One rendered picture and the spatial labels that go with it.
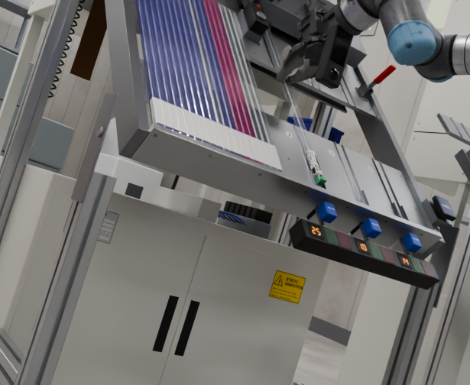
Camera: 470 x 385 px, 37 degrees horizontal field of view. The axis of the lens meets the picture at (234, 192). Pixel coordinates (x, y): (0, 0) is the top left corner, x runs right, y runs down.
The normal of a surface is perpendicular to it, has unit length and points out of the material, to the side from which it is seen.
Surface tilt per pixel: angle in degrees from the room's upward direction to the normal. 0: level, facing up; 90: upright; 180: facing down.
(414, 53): 145
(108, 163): 90
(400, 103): 90
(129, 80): 90
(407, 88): 90
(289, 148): 43
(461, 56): 112
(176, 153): 133
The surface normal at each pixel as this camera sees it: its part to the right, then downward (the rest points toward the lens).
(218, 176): 0.17, 0.74
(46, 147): 0.77, 0.22
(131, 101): -0.81, -0.28
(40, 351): 0.51, 0.11
